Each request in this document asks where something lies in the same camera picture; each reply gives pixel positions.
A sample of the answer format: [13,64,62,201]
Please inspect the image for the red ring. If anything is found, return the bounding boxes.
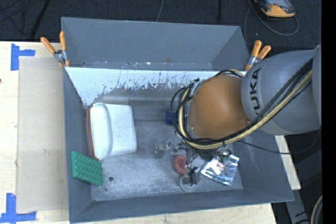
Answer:
[173,154,188,175]

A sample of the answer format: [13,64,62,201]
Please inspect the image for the green studded flat block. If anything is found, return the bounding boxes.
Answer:
[70,151,104,187]

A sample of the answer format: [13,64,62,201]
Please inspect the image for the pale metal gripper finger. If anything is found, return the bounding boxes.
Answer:
[154,140,176,149]
[154,147,177,157]

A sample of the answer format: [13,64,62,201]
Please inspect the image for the grey metal bin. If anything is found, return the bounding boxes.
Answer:
[60,17,295,223]

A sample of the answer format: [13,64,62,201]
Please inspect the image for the pale brown flat board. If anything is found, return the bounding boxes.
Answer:
[15,56,70,214]

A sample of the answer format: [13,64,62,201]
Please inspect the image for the black cylinder on white bracket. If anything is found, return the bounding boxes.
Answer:
[179,152,202,193]

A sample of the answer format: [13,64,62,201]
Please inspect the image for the small blue block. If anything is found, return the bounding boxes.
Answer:
[165,110,177,125]

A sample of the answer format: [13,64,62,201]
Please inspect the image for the silver foil packet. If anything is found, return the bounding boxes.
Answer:
[200,154,240,187]

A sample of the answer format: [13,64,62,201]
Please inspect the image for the white box with orange base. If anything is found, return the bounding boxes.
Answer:
[86,102,138,162]

